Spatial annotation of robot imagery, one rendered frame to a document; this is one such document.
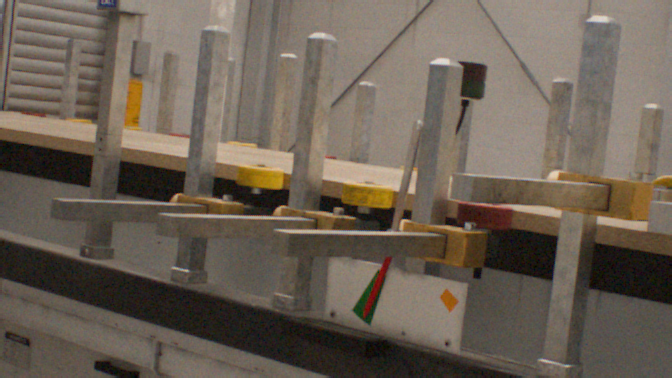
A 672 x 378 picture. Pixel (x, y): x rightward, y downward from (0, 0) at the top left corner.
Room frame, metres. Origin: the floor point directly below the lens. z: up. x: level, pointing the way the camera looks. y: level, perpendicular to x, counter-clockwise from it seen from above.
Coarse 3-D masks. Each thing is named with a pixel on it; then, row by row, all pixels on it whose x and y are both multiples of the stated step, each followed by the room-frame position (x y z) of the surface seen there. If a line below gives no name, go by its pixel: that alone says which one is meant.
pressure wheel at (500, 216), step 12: (468, 204) 1.90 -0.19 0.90; (480, 204) 1.89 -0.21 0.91; (492, 204) 1.94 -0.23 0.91; (468, 216) 1.89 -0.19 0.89; (480, 216) 1.89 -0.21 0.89; (492, 216) 1.88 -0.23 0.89; (504, 216) 1.89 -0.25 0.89; (480, 228) 1.89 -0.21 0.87; (492, 228) 1.89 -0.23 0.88; (504, 228) 1.90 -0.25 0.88; (480, 276) 1.92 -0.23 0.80
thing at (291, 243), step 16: (272, 240) 1.63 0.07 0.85; (288, 240) 1.61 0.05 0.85; (304, 240) 1.63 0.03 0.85; (320, 240) 1.65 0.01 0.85; (336, 240) 1.67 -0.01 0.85; (352, 240) 1.69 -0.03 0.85; (368, 240) 1.72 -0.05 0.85; (384, 240) 1.74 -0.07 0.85; (400, 240) 1.76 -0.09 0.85; (416, 240) 1.79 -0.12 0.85; (432, 240) 1.82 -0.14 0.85; (496, 240) 1.92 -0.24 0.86; (288, 256) 1.61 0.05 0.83; (304, 256) 1.63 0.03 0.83; (320, 256) 1.65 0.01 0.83; (336, 256) 1.67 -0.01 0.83; (352, 256) 1.70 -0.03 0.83; (368, 256) 1.72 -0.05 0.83; (384, 256) 1.74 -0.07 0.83; (400, 256) 1.77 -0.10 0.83; (416, 256) 1.79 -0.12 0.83; (432, 256) 1.82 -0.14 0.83; (496, 256) 1.93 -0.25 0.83
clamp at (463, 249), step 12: (408, 228) 1.88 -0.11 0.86; (420, 228) 1.87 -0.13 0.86; (432, 228) 1.85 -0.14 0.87; (444, 228) 1.84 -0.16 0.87; (456, 228) 1.86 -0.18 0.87; (456, 240) 1.82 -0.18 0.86; (468, 240) 1.82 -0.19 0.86; (480, 240) 1.84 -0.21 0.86; (444, 252) 1.84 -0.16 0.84; (456, 252) 1.82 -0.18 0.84; (468, 252) 1.82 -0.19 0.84; (480, 252) 1.84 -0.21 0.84; (456, 264) 1.82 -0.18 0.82; (468, 264) 1.82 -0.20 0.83; (480, 264) 1.84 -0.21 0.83
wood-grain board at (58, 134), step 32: (0, 128) 2.90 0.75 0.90; (32, 128) 3.06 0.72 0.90; (64, 128) 3.32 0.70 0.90; (96, 128) 3.64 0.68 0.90; (128, 160) 2.59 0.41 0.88; (160, 160) 2.52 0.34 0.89; (224, 160) 2.51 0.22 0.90; (256, 160) 2.67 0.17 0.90; (288, 160) 2.88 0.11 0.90; (448, 192) 2.28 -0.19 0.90; (512, 224) 1.96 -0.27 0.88; (544, 224) 1.93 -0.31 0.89; (608, 224) 1.87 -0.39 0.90; (640, 224) 1.96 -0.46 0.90
